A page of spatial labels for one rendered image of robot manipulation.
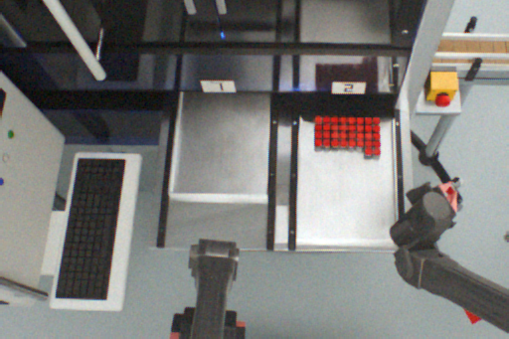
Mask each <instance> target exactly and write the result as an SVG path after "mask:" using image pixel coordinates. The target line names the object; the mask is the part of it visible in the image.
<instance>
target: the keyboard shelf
mask: <svg viewBox="0 0 509 339"><path fill-rule="evenodd" d="M79 158H95V159H125V160H126V163H125V170H124V177H123V183H122V189H121V196H120V203H119V210H118V216H119V217H118V223H117V230H116V237H115V244H114V250H113V256H112V263H111V270H110V277H109V289H108V296H107V300H72V299H67V298H56V297H55V295H56V290H57V285H58V279H59V274H60V273H59V268H60V262H61V258H62V252H63V247H64V241H65V236H66V230H67V225H68V215H69V209H70V204H71V198H72V192H73V188H74V182H75V177H76V172H77V167H78V161H79ZM142 161H143V157H142V156H141V155H140V154H136V153H87V152H79V153H77V154H76V156H75V161H74V166H73V171H72V176H71V182H70V187H69V193H68V198H67V203H66V211H65V212H53V211H52V214H51V218H50V222H49V233H48V238H47V243H46V248H45V253H44V258H43V263H42V268H41V273H40V275H54V276H55V277H54V282H53V288H52V292H51V298H50V303H49V304H50V307H51V308H53V309H80V310H91V311H121V310H122V309H123V304H124V296H125V290H126V284H127V276H128V269H129V262H130V248H131V241H132V233H133V226H134V219H135V211H136V204H137V196H138V189H139V183H140V175H141V168H142Z"/></svg>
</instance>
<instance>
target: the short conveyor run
mask: <svg viewBox="0 0 509 339"><path fill-rule="evenodd" d="M477 21H478V19H477V17H474V16H473V17H471V18H470V21H469V22H470V23H469V22H467V25H466V27H465V29H464V32H463V33H443V35H442V38H441V41H440V43H439V46H438V49H437V51H436V54H435V56H434V59H433V62H432V64H431V65H432V66H456V67H457V79H458V81H459V84H460V85H509V35H493V34H479V33H473V30H474V28H475V26H476V23H477Z"/></svg>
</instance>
